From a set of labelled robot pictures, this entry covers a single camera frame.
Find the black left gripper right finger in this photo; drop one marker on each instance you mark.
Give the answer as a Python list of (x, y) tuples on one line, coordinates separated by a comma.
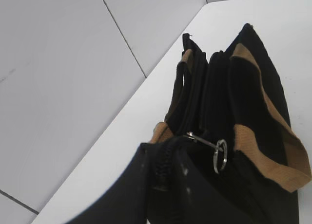
[(186, 190)]

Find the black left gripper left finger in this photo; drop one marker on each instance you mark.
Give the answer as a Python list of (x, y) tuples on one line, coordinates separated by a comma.
[(142, 193)]

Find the silver zipper pull with ring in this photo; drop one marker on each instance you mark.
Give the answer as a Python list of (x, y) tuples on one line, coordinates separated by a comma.
[(219, 147)]

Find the black tote bag tan handles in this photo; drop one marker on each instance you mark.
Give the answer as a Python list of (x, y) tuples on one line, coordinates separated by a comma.
[(237, 95)]

